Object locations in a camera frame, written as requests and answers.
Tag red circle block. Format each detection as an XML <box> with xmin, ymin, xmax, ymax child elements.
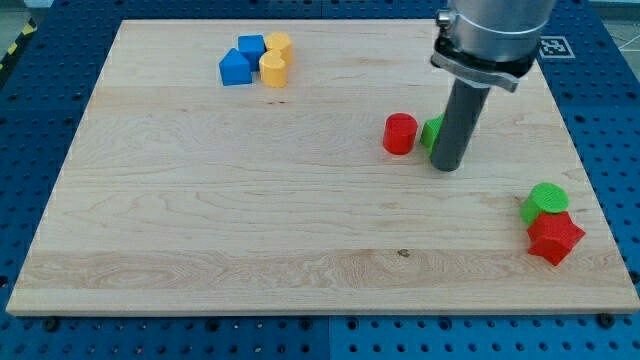
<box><xmin>383</xmin><ymin>113</ymin><xmax>418</xmax><ymax>155</ymax></box>

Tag green star block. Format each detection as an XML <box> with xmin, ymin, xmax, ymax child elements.
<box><xmin>420</xmin><ymin>113</ymin><xmax>444</xmax><ymax>156</ymax></box>

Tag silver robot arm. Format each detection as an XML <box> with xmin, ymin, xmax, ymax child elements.
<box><xmin>431</xmin><ymin>0</ymin><xmax>555</xmax><ymax>93</ymax></box>

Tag green circle block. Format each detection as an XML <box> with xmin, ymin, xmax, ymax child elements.
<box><xmin>519</xmin><ymin>182</ymin><xmax>569</xmax><ymax>225</ymax></box>

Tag red star block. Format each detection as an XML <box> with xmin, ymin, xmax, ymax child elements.
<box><xmin>527</xmin><ymin>211</ymin><xmax>586</xmax><ymax>266</ymax></box>

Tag yellow heart block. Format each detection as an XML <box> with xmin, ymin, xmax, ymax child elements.
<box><xmin>259</xmin><ymin>50</ymin><xmax>287</xmax><ymax>88</ymax></box>

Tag wooden board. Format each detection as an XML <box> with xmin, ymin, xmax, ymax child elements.
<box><xmin>7</xmin><ymin>20</ymin><xmax>639</xmax><ymax>316</ymax></box>

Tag blue pentagon block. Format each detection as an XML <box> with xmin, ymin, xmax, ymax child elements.
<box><xmin>219</xmin><ymin>48</ymin><xmax>253</xmax><ymax>86</ymax></box>

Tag yellow hexagon block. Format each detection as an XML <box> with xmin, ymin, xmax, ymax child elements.
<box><xmin>264</xmin><ymin>32</ymin><xmax>294</xmax><ymax>66</ymax></box>

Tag blue cube block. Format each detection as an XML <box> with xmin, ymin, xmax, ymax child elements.
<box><xmin>237</xmin><ymin>34</ymin><xmax>266</xmax><ymax>72</ymax></box>

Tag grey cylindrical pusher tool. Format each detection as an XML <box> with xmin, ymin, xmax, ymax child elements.
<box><xmin>430</xmin><ymin>79</ymin><xmax>490</xmax><ymax>172</ymax></box>

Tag white fiducial marker tag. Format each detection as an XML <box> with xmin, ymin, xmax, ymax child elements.
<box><xmin>539</xmin><ymin>35</ymin><xmax>575</xmax><ymax>59</ymax></box>

